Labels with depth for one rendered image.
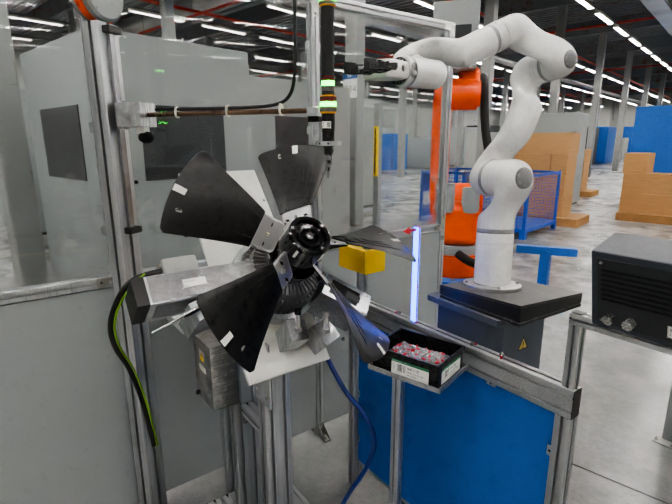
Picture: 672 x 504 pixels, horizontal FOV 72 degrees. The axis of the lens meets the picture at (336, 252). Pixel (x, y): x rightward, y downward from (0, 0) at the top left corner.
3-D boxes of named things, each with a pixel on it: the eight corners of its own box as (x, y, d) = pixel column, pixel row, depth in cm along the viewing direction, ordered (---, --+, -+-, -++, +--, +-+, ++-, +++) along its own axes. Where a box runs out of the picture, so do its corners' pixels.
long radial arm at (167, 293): (240, 276, 136) (253, 258, 127) (249, 300, 134) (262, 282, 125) (137, 296, 119) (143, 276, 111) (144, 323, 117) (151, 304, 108)
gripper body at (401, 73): (414, 83, 130) (384, 80, 124) (389, 86, 138) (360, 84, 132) (415, 54, 129) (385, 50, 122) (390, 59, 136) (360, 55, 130)
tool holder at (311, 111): (304, 145, 122) (303, 106, 119) (313, 145, 128) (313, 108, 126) (336, 145, 119) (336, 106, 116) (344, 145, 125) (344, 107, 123)
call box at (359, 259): (338, 269, 181) (338, 243, 179) (358, 265, 187) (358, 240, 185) (364, 279, 169) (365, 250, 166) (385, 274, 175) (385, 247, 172)
